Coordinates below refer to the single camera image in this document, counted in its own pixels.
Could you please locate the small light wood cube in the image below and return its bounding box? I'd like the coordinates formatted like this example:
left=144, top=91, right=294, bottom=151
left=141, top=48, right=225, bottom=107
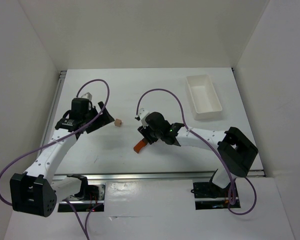
left=114, top=118, right=123, bottom=127

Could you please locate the orange arch block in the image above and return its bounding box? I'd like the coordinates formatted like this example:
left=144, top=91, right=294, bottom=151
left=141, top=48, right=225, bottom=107
left=133, top=139, right=148, bottom=154

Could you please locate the white plastic bin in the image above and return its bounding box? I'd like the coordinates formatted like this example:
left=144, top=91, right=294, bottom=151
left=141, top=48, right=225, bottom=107
left=185, top=74, right=223, bottom=121

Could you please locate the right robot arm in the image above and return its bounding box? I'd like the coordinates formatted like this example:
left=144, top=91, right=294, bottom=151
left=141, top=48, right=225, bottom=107
left=135, top=108, right=259, bottom=189

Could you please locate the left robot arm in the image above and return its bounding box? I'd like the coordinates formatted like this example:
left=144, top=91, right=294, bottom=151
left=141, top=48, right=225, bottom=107
left=9, top=97, right=114, bottom=217

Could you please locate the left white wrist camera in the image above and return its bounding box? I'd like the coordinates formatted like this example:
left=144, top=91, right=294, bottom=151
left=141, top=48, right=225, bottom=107
left=81, top=92, right=93, bottom=101

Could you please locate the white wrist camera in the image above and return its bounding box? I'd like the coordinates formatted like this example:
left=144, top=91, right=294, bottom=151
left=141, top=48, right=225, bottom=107
left=135, top=108, right=150, bottom=128
left=81, top=92, right=93, bottom=101

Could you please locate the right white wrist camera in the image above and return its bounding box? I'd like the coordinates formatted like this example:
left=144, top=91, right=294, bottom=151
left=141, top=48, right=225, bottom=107
left=135, top=108, right=150, bottom=128

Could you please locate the aluminium left rail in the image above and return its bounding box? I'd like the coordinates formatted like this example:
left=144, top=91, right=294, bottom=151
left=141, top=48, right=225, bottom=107
left=39, top=70, right=67, bottom=147

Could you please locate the aluminium rail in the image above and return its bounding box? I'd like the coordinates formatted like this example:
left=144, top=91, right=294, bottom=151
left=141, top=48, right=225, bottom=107
left=54, top=170, right=265, bottom=181
left=39, top=70, right=67, bottom=147

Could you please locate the aluminium front rail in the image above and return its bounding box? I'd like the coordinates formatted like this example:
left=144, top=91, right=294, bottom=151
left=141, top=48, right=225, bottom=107
left=54, top=170, right=265, bottom=181

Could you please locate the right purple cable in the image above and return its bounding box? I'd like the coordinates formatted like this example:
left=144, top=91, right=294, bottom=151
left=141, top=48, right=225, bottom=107
left=135, top=88, right=257, bottom=216

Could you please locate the purple cable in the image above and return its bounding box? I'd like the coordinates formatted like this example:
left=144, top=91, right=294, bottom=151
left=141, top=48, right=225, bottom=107
left=0, top=79, right=110, bottom=240
left=135, top=88, right=257, bottom=216

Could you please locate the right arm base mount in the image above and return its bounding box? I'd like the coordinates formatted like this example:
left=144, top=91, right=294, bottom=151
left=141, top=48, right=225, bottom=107
left=190, top=182, right=230, bottom=210

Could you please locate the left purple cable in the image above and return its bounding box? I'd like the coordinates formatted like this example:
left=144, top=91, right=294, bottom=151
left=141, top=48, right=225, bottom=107
left=0, top=79, right=110, bottom=240

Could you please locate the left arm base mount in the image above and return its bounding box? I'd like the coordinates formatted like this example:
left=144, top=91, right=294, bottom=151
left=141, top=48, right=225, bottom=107
left=55, top=181, right=106, bottom=213

